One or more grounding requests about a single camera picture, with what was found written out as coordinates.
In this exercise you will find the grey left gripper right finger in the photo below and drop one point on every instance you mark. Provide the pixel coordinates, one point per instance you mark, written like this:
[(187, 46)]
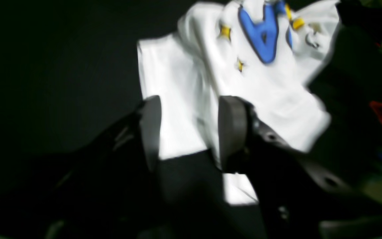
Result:
[(232, 131)]

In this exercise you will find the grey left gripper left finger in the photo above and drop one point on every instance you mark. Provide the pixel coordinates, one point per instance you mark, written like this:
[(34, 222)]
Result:
[(149, 127)]

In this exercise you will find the white printed t-shirt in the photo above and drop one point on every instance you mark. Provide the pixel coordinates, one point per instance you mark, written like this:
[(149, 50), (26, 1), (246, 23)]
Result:
[(259, 50)]

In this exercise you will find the black table cloth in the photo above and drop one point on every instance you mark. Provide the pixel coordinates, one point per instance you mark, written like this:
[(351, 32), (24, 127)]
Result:
[(67, 72)]

